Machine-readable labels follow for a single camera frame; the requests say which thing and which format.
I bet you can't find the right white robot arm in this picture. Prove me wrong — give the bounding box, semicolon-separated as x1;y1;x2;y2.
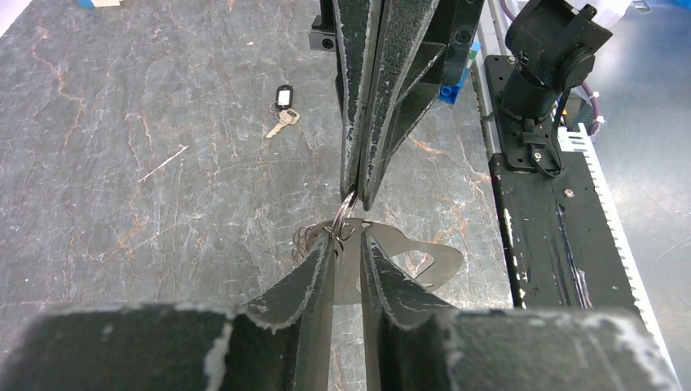
310;1;611;209

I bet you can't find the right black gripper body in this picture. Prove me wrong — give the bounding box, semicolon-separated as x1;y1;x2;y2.
308;0;487;87

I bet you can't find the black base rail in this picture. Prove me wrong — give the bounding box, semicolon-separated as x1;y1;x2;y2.
482;55;642;316

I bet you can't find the grey slotted cable duct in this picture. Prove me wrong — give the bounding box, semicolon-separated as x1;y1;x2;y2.
558;123;678;378

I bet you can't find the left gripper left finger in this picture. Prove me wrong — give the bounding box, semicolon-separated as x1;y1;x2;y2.
1;238;336;390

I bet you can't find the metal key organizer plate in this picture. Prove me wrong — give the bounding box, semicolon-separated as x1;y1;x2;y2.
293;191;465;305

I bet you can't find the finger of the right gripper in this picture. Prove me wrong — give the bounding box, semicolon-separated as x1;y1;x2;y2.
332;1;382;197
359;1;438;211

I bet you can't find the black key tag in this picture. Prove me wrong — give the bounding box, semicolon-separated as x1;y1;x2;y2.
266;84;301;138

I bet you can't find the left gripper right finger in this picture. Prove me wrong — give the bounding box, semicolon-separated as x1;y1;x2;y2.
360;232;680;390

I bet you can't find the blue white toy brick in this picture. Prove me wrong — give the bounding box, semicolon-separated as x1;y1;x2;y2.
77;0;122;8

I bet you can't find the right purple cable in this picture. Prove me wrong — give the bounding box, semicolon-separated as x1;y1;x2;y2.
499;0;605;137

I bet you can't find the blue green brick stack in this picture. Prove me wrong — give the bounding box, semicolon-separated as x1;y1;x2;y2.
438;40;482;104

